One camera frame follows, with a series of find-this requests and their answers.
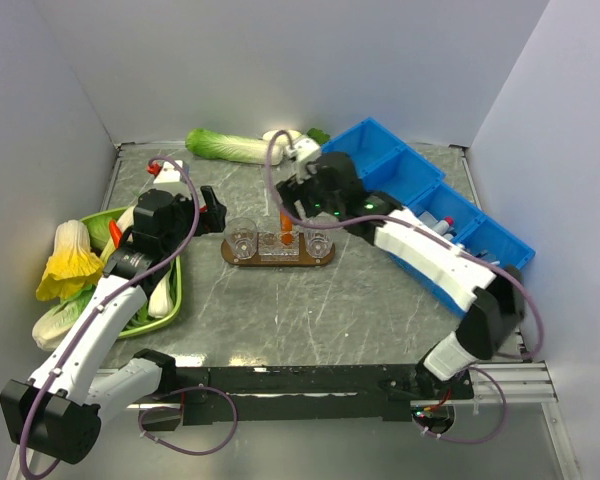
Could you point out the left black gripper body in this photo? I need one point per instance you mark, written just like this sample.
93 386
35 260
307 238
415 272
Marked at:
184 212

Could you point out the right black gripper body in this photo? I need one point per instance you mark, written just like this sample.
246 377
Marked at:
314 198

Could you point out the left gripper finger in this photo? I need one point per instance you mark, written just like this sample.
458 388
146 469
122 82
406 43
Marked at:
216 219
211 203

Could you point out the orange toothpaste tube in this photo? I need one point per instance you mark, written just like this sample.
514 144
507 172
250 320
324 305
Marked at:
286 229

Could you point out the clear plastic cup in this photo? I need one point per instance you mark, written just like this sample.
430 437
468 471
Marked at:
318 243
241 235

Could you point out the clear acrylic toothbrush holder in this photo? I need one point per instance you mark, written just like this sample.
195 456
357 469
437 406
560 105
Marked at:
270 248

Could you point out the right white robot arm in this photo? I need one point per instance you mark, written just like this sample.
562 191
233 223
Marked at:
489 297

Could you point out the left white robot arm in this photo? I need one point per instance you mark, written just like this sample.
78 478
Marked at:
61 408

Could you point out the brown oval wooden tray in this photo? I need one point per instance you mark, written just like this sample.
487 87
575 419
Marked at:
305 259

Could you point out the large white toothpaste tube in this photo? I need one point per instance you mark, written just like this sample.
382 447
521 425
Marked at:
428 219

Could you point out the white corn cob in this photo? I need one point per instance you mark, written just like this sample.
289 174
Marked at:
124 222

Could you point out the orange carrot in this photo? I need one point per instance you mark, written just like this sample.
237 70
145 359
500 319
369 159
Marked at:
115 232

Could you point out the green napa cabbage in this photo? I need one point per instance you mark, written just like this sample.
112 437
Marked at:
212 145

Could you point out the blue compartment bin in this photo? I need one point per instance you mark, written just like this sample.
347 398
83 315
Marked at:
385 163

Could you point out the green plastic basket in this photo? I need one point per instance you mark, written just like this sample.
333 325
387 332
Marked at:
140 323

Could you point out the bok choy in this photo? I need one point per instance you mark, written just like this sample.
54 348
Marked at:
161 303

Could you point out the yellow white cabbage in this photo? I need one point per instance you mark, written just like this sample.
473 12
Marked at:
72 266

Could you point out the pale green cabbage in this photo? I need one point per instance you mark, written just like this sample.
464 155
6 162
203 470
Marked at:
51 328

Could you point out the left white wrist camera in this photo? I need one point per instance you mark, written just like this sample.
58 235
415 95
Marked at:
167 172

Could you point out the black base frame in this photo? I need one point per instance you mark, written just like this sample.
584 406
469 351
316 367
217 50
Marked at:
282 393

